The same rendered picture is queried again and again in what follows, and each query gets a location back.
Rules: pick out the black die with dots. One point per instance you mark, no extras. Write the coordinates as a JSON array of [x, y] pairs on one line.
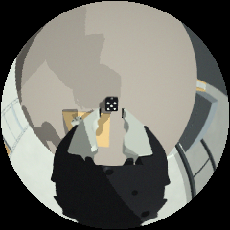
[[111, 104]]

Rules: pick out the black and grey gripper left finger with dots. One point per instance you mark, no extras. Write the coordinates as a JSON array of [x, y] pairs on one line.
[[77, 144]]

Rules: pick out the tan mat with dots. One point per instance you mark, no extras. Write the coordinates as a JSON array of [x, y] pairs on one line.
[[102, 133]]

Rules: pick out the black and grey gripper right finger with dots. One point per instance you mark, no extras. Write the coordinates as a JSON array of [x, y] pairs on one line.
[[141, 145]]

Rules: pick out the white die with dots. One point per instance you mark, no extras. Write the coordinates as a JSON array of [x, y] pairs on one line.
[[76, 120]]

